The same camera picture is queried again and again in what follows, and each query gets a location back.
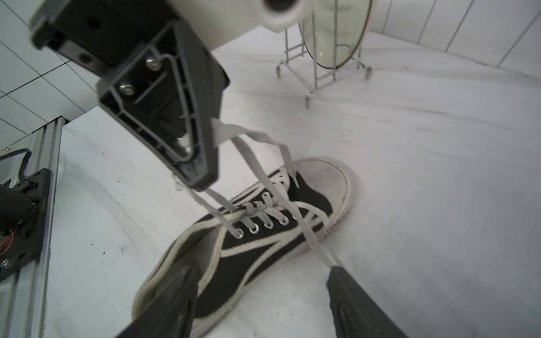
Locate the black white sneaker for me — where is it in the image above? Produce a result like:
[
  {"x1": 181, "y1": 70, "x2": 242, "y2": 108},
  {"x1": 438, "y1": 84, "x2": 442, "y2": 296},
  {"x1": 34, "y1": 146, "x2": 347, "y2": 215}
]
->
[{"x1": 132, "y1": 120, "x2": 356, "y2": 337}]

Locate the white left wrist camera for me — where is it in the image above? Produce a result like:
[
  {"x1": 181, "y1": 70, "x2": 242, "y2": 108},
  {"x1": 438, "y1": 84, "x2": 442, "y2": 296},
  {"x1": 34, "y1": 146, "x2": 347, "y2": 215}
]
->
[{"x1": 169, "y1": 0, "x2": 314, "y2": 51}]

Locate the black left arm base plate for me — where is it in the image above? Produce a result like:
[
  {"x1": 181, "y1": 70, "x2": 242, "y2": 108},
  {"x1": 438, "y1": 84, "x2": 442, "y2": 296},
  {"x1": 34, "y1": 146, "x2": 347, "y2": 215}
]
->
[{"x1": 1, "y1": 168, "x2": 52, "y2": 280}]

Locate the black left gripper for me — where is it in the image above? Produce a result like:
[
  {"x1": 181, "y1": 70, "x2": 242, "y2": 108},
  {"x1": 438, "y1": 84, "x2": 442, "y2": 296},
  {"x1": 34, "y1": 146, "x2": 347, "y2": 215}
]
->
[{"x1": 30, "y1": 0, "x2": 230, "y2": 192}]

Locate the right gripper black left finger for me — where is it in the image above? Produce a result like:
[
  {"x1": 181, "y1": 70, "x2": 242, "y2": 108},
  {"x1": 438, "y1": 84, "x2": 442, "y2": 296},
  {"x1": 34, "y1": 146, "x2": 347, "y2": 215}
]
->
[{"x1": 117, "y1": 266, "x2": 199, "y2": 338}]

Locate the round mirror on wire stand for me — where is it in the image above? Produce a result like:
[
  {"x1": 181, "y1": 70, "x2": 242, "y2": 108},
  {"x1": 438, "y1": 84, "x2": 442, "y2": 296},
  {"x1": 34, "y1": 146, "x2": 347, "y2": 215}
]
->
[{"x1": 276, "y1": 0, "x2": 378, "y2": 109}]

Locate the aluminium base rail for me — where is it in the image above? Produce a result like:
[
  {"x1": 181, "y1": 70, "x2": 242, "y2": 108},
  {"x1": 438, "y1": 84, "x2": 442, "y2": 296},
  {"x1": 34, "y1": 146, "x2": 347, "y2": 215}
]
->
[{"x1": 1, "y1": 117, "x2": 66, "y2": 337}]

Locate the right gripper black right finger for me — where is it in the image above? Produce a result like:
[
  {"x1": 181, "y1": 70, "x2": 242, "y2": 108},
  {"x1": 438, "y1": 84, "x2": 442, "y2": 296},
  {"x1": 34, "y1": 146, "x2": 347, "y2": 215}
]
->
[{"x1": 327, "y1": 266, "x2": 406, "y2": 338}]

